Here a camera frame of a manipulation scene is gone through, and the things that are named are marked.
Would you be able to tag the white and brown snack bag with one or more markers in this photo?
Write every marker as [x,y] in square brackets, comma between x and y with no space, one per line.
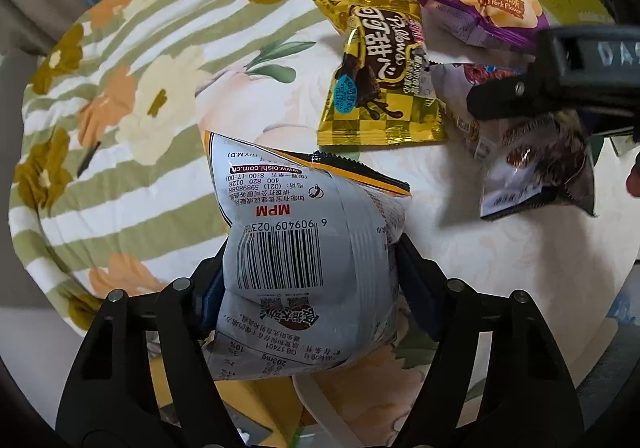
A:
[545,163]

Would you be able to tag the silver grey snack packet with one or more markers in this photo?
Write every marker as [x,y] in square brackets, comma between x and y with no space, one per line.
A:
[300,238]

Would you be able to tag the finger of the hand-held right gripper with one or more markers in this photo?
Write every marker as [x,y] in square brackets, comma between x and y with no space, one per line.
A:
[505,98]

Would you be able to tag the gold chocolate snack packet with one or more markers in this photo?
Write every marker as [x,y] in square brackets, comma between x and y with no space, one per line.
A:
[380,78]

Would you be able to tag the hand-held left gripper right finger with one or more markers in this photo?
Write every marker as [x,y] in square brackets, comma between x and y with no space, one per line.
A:
[417,293]

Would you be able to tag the floral striped blanket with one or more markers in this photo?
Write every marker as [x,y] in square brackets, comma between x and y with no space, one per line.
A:
[100,128]

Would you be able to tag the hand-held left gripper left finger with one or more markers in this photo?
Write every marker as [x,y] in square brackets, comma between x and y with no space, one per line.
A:
[210,300]

